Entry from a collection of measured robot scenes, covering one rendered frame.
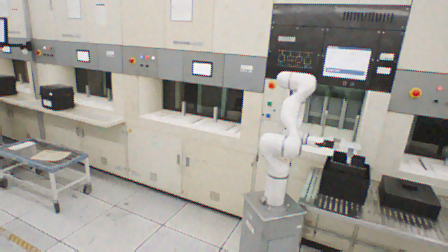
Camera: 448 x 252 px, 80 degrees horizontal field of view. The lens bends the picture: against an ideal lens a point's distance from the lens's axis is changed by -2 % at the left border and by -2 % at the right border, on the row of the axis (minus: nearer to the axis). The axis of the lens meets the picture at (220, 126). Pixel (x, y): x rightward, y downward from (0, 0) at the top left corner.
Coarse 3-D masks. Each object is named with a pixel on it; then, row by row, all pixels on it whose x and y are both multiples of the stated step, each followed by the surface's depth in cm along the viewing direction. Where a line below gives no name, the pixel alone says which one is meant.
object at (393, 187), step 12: (384, 180) 175; (396, 180) 176; (408, 180) 177; (384, 192) 162; (396, 192) 160; (408, 192) 161; (420, 192) 162; (432, 192) 163; (384, 204) 161; (396, 204) 158; (408, 204) 155; (420, 204) 152; (432, 204) 150; (420, 216) 154; (432, 216) 151
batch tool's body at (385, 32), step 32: (288, 32) 199; (320, 32) 189; (352, 32) 181; (384, 32) 173; (320, 64) 195; (384, 64) 177; (288, 96) 212; (352, 96) 236; (384, 96) 178; (320, 128) 278; (288, 160) 223; (320, 160) 212; (288, 192) 230; (320, 224) 225; (352, 224) 213
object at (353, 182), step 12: (324, 168) 184; (324, 180) 170; (336, 180) 166; (348, 180) 163; (360, 180) 160; (324, 192) 172; (336, 192) 168; (348, 192) 165; (360, 192) 161; (360, 204) 163
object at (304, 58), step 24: (288, 0) 193; (312, 0) 187; (336, 0) 180; (360, 0) 175; (384, 0) 169; (408, 0) 164; (288, 48) 201; (312, 48) 194; (384, 72) 178; (312, 96) 289; (312, 120) 295; (336, 120) 284
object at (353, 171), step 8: (344, 144) 171; (352, 144) 171; (360, 144) 172; (336, 152) 186; (344, 152) 184; (352, 152) 170; (336, 160) 187; (344, 160) 184; (336, 168) 168; (344, 168) 166; (352, 168) 163; (360, 168) 160; (352, 176) 164; (360, 176) 162
